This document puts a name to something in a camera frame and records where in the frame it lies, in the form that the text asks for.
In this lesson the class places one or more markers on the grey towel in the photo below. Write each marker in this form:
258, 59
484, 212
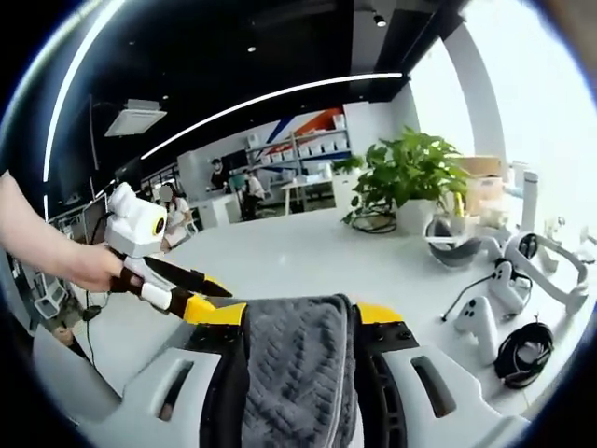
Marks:
298, 354

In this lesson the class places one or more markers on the person's left hand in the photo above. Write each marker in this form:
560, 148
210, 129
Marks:
98, 270

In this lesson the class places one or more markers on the computer monitor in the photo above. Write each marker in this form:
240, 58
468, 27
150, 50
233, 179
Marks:
94, 219

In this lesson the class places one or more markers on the white cabinet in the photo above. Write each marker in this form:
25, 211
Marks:
214, 210

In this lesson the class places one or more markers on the black power adapter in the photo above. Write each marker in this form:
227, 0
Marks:
92, 312

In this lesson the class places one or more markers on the white game controller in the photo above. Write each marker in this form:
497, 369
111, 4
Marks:
506, 284
476, 322

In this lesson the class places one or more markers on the ceiling air conditioner unit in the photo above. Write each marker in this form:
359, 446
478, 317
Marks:
135, 116

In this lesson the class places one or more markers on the white ceiling light strip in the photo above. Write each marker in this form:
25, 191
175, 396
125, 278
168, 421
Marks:
373, 76
57, 119

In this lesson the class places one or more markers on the long white desk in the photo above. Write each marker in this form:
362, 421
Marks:
303, 186

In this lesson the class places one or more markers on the shelf with white boxes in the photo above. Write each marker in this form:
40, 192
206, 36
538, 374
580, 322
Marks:
308, 149

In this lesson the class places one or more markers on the yellow plastic object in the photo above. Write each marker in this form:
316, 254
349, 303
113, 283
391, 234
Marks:
459, 205

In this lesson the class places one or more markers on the small green potted plant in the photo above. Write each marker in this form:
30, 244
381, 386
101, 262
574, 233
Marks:
347, 164

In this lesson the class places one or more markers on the large green potted plant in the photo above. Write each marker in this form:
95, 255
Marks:
410, 163

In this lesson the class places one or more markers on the tall white bottle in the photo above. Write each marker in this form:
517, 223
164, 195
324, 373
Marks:
531, 200

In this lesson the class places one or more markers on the cardboard box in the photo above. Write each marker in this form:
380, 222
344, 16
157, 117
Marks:
480, 168

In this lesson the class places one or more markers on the ceiling spot light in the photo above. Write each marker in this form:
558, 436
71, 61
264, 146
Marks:
379, 19

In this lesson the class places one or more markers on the black wall screen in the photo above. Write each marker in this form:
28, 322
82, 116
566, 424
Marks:
233, 159

